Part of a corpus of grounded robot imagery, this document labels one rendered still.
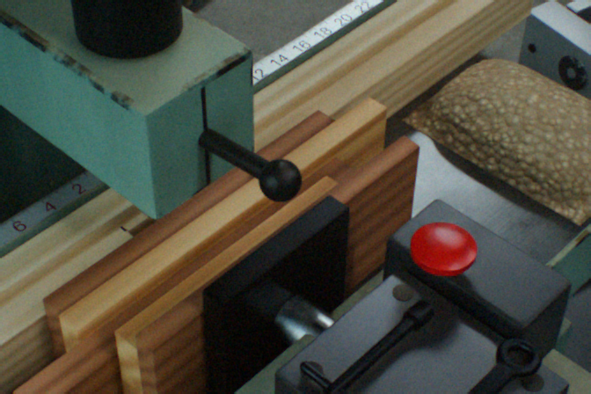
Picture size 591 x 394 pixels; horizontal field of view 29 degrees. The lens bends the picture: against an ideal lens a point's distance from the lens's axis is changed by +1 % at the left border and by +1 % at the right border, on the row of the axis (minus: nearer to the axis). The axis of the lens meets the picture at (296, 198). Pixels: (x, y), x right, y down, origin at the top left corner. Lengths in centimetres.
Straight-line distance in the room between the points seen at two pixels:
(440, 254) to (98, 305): 18
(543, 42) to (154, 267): 59
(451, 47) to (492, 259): 29
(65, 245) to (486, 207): 26
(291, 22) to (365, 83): 164
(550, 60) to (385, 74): 38
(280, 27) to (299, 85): 165
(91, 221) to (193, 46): 13
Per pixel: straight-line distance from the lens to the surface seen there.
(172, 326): 55
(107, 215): 65
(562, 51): 110
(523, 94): 75
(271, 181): 52
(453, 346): 52
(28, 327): 62
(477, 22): 82
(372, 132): 70
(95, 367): 58
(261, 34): 235
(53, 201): 65
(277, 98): 71
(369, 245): 66
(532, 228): 72
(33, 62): 58
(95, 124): 56
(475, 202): 73
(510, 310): 53
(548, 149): 73
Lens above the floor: 141
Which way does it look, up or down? 45 degrees down
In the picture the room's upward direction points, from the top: 1 degrees clockwise
